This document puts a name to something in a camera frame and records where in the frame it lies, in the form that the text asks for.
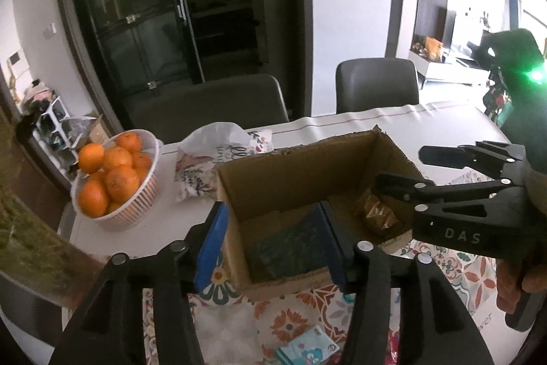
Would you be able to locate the white wall switch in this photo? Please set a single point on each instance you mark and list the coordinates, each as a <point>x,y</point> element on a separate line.
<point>49,30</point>

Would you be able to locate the person's right hand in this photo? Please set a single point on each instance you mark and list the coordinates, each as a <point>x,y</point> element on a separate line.
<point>506,288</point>

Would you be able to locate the pile of oranges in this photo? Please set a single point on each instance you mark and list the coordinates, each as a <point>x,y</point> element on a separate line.
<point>115,168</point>

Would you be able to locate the white shoe rack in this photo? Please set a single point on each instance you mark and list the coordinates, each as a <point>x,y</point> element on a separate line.
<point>47,121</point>

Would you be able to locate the wall intercom panel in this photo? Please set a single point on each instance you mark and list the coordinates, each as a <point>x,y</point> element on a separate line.
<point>16,60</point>

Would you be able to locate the brown crinkled packet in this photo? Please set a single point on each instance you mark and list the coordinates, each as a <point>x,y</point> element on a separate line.
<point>378,215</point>

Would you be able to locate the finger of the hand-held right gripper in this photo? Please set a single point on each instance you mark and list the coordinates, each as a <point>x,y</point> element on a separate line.
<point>397,185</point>
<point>440,155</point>

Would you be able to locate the black framed glass sliding door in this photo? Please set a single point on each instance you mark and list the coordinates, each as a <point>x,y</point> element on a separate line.
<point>128,27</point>

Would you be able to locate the small open cardboard box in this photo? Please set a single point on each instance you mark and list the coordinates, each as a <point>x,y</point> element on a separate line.
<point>97,132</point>

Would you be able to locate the black television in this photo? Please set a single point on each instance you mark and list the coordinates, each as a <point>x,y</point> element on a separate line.
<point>448,29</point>

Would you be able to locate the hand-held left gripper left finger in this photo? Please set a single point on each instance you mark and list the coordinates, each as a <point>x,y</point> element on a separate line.
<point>211,249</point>

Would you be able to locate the floral tissue pack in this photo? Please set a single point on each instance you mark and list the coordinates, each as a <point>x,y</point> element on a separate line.
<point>196,172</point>

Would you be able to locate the brown cardboard box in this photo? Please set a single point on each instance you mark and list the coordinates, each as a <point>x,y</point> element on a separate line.
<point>273,185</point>

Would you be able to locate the white plastic basket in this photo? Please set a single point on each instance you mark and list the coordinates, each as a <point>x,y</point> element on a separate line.
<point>132,206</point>

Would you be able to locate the orange paper bag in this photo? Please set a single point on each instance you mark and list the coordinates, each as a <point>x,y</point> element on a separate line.
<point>433,47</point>

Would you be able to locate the blue cartoon packet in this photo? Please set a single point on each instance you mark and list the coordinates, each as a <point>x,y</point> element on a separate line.
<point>307,348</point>

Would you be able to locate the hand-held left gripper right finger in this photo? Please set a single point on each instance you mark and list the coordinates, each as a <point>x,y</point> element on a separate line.
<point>331,245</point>

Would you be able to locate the glass vase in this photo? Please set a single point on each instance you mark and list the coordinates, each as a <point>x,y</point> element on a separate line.
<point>38,228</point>

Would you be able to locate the white TV cabinet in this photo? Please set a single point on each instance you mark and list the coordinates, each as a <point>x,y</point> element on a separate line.
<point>444,72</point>

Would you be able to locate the dark green scouring pad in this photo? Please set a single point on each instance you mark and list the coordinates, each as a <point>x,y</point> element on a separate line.
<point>290,249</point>

